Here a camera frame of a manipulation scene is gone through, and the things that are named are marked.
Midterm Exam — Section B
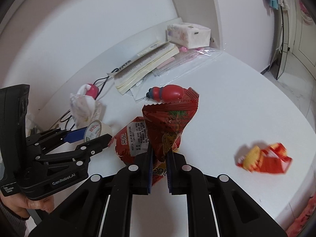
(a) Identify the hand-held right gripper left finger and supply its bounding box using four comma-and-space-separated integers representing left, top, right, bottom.
28, 143, 153, 237

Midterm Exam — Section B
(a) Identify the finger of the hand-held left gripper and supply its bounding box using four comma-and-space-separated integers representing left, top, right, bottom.
26, 126, 89, 151
35, 133, 113, 167

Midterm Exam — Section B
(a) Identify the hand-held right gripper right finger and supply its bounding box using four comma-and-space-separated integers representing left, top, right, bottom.
165, 150, 288, 237

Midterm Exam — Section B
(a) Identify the clear tape roll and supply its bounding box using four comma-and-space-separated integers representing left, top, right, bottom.
84, 120, 113, 142

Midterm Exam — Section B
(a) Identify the person's left forearm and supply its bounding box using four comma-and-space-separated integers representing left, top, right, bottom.
0, 202, 30, 237

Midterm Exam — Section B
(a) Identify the person's left hand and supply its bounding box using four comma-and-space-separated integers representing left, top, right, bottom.
0, 190, 55, 219

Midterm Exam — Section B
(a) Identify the crumpled printed tissue pack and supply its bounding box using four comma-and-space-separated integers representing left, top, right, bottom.
70, 92, 104, 129

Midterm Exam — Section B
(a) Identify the red snack bag white label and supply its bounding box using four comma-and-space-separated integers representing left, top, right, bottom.
114, 117, 149, 166

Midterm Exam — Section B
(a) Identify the pink white round gadget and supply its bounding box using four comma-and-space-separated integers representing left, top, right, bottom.
78, 83, 99, 100

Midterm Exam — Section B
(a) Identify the red toy bottle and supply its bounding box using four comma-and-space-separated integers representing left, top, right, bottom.
146, 84, 185, 103

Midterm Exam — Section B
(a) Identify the red yellow crumpled wrapper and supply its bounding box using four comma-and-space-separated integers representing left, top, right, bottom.
236, 143, 293, 176

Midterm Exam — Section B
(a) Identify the stack of booklets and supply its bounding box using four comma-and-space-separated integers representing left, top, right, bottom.
107, 39, 180, 95

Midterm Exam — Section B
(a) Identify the clear plastic bag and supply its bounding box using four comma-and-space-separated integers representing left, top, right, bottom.
128, 48, 223, 102

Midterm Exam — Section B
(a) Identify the pink comb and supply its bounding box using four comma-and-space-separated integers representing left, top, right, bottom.
152, 46, 198, 77

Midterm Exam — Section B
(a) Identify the red patterned cloth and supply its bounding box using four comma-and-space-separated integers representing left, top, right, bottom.
288, 190, 316, 237

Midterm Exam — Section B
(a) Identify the white tissue pack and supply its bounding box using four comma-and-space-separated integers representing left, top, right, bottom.
166, 23, 211, 48

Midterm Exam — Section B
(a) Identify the black framed standing mirror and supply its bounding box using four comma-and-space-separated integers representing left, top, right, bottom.
268, 2, 290, 79

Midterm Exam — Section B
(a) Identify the white door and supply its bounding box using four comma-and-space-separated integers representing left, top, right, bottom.
291, 0, 316, 67

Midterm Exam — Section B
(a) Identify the pink plush door ornament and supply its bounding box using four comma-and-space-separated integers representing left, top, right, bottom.
299, 0, 313, 25

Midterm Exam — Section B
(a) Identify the black cable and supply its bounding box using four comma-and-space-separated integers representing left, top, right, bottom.
58, 75, 116, 129

